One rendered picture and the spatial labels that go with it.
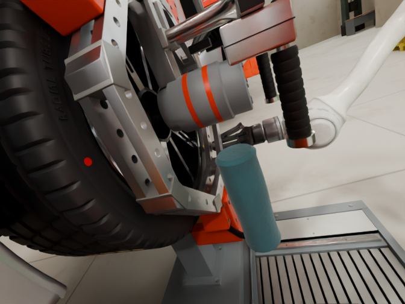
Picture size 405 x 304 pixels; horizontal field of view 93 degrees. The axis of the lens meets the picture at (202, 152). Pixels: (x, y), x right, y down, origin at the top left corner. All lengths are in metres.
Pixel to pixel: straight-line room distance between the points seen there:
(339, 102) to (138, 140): 0.49
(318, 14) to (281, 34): 16.17
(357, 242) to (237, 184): 0.77
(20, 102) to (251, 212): 0.41
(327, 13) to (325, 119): 16.19
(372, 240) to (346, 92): 0.68
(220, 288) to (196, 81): 0.69
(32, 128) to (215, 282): 0.73
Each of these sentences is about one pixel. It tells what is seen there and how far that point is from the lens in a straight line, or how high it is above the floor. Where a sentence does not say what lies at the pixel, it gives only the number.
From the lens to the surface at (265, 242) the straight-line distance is 0.51.
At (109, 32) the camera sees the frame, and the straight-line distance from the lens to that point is 0.32.
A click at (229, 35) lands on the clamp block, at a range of 0.29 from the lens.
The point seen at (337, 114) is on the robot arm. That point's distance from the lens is 0.58.
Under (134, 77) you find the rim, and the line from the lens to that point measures 0.53.
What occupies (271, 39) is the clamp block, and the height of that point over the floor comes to 0.91.
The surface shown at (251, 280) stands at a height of 0.17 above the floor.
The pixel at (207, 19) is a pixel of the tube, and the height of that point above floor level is 0.99.
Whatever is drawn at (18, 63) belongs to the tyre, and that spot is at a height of 0.99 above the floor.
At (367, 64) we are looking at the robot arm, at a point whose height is 0.78.
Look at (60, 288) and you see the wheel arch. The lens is 0.30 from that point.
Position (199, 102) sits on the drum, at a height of 0.85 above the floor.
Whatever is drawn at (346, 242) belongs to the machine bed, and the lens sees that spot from 1.08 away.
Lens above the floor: 0.90
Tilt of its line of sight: 21 degrees down
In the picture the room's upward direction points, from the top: 22 degrees counter-clockwise
